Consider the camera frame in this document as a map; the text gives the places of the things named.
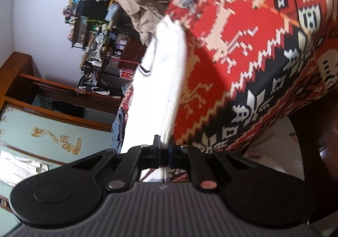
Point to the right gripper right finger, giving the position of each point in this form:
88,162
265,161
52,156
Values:
191,160

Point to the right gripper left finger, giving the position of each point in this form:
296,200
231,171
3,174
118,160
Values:
131,165

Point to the white knit sweater vest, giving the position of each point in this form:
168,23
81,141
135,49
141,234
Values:
157,87

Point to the blue denim jeans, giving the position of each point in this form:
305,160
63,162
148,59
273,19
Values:
118,131

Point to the red box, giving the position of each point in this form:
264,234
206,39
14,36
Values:
127,74

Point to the red broom stick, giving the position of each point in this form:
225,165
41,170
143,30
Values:
121,60

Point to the cluttered dark shelf desk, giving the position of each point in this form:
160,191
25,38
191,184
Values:
102,28

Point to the red patterned table cloth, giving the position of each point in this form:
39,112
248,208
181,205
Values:
250,63

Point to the wooden door frame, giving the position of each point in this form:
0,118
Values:
49,121

